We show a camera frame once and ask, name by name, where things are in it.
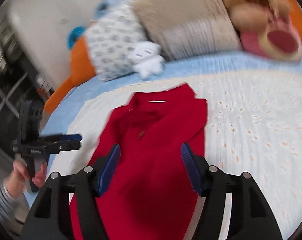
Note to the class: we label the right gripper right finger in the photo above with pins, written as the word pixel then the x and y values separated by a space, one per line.
pixel 251 215

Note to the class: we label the pink strawberry bear plush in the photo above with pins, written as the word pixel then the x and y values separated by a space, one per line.
pixel 279 41

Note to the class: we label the brown teddy bear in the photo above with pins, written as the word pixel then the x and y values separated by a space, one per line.
pixel 254 15

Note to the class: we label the red knit sweater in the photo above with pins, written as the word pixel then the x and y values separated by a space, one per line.
pixel 150 195

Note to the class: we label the cream daisy blanket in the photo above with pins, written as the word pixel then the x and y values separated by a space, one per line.
pixel 253 129

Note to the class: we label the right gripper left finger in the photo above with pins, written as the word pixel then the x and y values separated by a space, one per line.
pixel 50 217

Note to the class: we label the light blue bedspread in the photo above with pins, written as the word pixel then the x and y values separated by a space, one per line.
pixel 191 64

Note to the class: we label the white plush lamb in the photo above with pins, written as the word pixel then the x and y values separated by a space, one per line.
pixel 146 59

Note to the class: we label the beige patchwork pillow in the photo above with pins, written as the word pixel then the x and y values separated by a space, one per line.
pixel 187 28

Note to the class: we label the dark balcony window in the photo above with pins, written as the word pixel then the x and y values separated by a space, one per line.
pixel 17 85

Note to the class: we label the blue floral pillow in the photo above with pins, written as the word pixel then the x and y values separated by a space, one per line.
pixel 112 39

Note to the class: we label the person's left hand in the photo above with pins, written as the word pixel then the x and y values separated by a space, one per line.
pixel 15 183

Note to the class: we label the striped sleeve forearm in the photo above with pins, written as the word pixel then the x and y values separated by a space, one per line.
pixel 8 203

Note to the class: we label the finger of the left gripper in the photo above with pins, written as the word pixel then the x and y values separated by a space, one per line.
pixel 61 137
pixel 60 146

